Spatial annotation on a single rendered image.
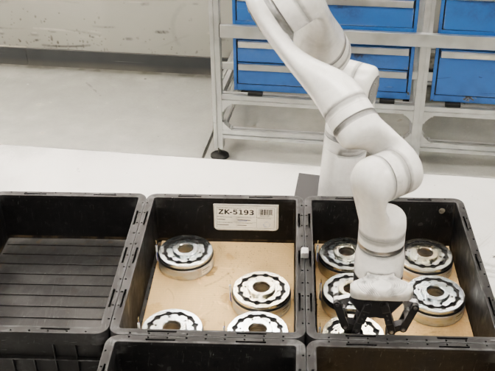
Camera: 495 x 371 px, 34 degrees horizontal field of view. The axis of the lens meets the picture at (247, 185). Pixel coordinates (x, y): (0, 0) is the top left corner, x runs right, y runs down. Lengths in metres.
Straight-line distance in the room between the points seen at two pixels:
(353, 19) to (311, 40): 1.86
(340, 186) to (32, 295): 0.67
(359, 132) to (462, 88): 2.21
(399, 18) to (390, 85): 0.28
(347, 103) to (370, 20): 2.08
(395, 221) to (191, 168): 1.00
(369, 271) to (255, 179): 0.87
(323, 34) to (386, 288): 0.43
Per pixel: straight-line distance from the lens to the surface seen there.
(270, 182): 2.04
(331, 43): 1.38
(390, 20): 3.24
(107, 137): 3.79
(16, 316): 1.50
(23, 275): 1.59
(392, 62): 3.31
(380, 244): 1.21
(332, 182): 1.73
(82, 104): 4.12
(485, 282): 1.39
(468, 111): 3.38
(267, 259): 1.56
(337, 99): 1.18
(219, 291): 1.49
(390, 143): 1.19
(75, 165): 2.17
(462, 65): 3.32
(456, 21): 3.25
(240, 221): 1.58
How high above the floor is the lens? 1.77
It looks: 32 degrees down
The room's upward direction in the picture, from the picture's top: 1 degrees counter-clockwise
